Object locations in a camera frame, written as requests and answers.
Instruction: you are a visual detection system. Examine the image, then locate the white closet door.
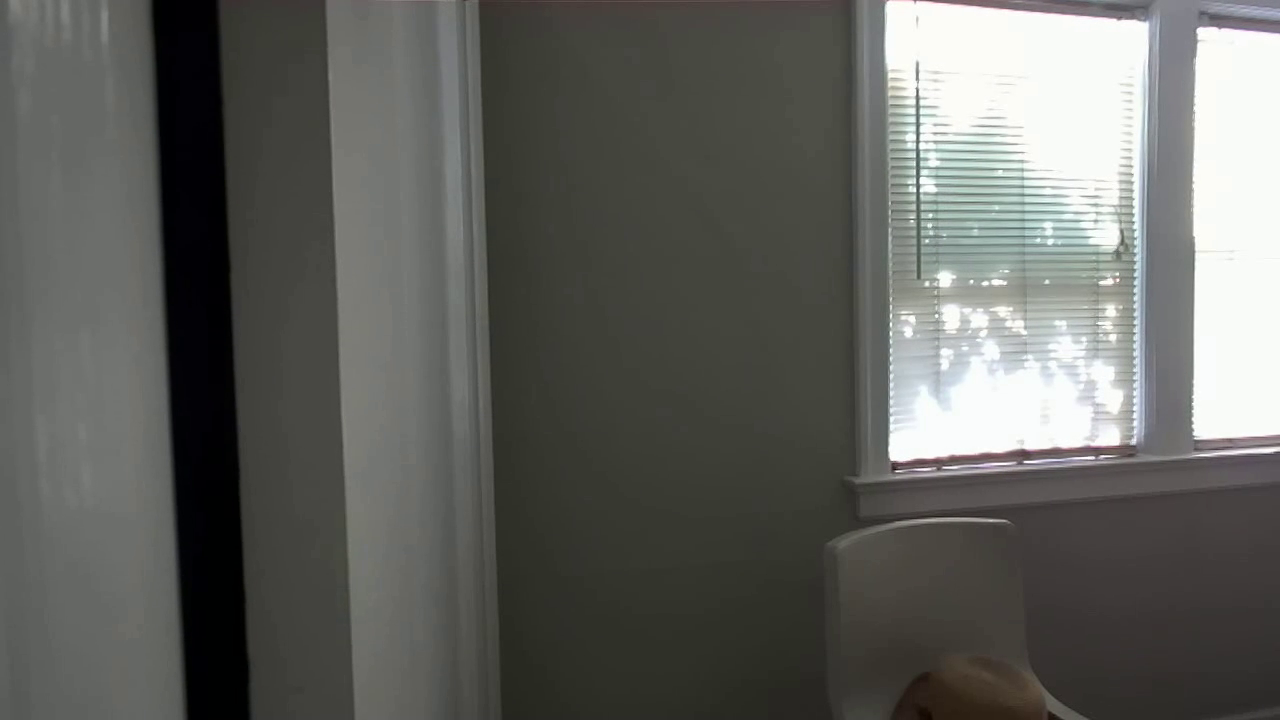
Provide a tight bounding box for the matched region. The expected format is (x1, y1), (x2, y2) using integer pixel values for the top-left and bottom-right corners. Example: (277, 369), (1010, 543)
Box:
(216, 0), (506, 720)
(0, 0), (192, 720)

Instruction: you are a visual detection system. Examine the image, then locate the tan straw hat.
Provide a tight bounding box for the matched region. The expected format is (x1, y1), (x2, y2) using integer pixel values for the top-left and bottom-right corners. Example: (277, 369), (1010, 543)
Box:
(887, 650), (1055, 720)

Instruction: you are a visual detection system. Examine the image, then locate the wide white window blind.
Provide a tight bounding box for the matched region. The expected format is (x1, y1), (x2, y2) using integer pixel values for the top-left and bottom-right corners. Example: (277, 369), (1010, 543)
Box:
(884, 0), (1154, 469)

